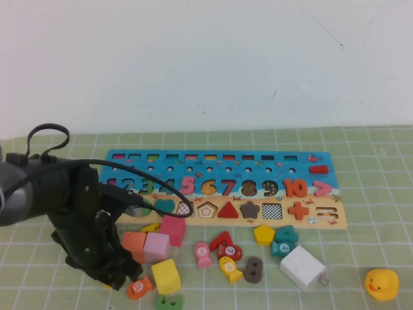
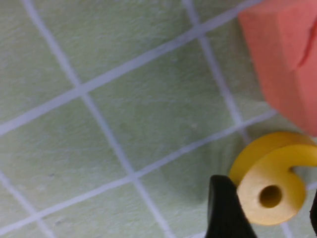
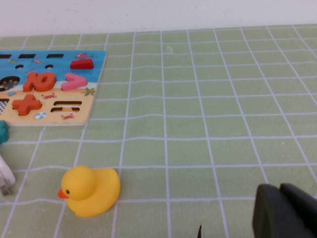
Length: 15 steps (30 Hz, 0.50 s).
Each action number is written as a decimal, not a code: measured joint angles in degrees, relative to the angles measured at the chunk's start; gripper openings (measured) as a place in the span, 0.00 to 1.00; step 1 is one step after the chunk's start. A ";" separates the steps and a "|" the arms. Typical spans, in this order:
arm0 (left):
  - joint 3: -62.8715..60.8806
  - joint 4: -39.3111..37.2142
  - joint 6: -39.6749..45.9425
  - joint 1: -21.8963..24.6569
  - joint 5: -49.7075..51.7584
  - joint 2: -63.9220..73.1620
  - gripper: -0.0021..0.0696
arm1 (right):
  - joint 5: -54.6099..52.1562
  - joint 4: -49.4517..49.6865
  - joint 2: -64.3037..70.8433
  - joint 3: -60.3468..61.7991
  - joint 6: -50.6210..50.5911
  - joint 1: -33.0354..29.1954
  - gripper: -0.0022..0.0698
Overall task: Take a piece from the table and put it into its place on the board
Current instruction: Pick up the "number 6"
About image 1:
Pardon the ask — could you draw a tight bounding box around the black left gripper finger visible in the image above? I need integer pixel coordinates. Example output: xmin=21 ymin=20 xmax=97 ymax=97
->
xmin=124 ymin=270 xmax=144 ymax=283
xmin=92 ymin=273 xmax=125 ymax=291

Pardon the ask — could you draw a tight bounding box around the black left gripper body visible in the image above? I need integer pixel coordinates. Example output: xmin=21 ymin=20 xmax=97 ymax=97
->
xmin=51 ymin=211 xmax=144 ymax=277

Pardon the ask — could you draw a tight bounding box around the orange fish piece number ten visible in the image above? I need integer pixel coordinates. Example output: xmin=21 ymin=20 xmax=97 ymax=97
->
xmin=125 ymin=274 xmax=155 ymax=300

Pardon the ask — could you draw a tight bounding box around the green number three piece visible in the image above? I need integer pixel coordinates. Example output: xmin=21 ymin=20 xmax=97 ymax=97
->
xmin=156 ymin=293 xmax=184 ymax=310

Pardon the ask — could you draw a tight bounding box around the green round shape piece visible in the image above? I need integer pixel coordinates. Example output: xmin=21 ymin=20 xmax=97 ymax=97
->
xmin=137 ymin=197 xmax=155 ymax=217

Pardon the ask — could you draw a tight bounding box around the pink fish piece number five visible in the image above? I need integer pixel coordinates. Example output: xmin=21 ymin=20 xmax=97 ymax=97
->
xmin=194 ymin=241 xmax=213 ymax=268

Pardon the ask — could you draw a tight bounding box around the teal heart shape piece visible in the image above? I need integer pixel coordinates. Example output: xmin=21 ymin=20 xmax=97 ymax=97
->
xmin=154 ymin=198 xmax=177 ymax=216

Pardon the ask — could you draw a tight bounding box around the yellow fish piece number six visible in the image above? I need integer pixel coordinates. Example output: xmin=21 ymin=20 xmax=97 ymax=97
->
xmin=219 ymin=256 xmax=243 ymax=284

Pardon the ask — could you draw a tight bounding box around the red fish piece number seven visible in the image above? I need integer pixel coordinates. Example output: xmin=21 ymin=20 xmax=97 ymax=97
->
xmin=216 ymin=243 xmax=243 ymax=262

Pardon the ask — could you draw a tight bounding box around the red triangle shape piece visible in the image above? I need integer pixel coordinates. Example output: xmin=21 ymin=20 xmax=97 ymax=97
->
xmin=217 ymin=200 xmax=241 ymax=219

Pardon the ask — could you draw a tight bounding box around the brown number eight piece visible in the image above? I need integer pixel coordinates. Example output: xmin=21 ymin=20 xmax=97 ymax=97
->
xmin=243 ymin=256 xmax=263 ymax=284

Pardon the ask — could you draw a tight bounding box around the blue wooden number puzzle board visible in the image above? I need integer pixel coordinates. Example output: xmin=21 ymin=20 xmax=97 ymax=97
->
xmin=97 ymin=149 xmax=348 ymax=231

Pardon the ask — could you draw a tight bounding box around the yellow pentagon shape piece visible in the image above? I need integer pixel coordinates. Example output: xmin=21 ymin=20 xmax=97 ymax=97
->
xmin=253 ymin=225 xmax=276 ymax=246

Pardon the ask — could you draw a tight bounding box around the teal fish piece number four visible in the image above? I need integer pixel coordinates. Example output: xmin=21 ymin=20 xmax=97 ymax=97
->
xmin=270 ymin=240 xmax=294 ymax=258

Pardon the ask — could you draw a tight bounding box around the orange plus sign piece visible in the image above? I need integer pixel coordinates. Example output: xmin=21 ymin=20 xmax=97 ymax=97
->
xmin=287 ymin=201 xmax=310 ymax=222

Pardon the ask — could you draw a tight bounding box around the pink greater-than sign piece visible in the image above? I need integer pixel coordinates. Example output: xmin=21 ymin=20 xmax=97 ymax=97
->
xmin=313 ymin=180 xmax=333 ymax=198

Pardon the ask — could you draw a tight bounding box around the orange wooden cube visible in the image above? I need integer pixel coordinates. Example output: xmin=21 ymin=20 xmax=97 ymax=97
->
xmin=121 ymin=231 xmax=148 ymax=264

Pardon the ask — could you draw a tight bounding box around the yellow wooden cube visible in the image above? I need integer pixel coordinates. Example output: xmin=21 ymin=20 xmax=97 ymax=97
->
xmin=150 ymin=258 xmax=181 ymax=295

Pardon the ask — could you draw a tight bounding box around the light pink wooden cube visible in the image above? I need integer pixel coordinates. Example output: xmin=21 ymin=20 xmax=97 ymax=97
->
xmin=142 ymin=232 xmax=172 ymax=264

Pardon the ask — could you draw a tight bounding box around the magenta wooden cube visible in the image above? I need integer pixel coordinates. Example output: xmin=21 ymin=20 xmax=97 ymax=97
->
xmin=159 ymin=214 xmax=186 ymax=248

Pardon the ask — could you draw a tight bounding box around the green checked tablecloth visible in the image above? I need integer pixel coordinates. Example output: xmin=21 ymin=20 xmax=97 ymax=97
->
xmin=0 ymin=124 xmax=413 ymax=310

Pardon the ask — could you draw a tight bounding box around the yellow rubber duck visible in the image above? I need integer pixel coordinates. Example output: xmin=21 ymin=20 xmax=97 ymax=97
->
xmin=363 ymin=269 xmax=400 ymax=302

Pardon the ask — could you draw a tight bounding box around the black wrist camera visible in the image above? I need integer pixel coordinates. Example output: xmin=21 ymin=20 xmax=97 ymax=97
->
xmin=96 ymin=182 xmax=145 ymax=218

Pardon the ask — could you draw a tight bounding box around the black camera cable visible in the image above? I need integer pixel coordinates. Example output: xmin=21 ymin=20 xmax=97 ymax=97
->
xmin=5 ymin=122 xmax=194 ymax=218

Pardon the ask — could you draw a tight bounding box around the white usb wall charger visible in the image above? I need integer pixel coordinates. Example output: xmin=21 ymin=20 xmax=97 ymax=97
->
xmin=279 ymin=244 xmax=330 ymax=292

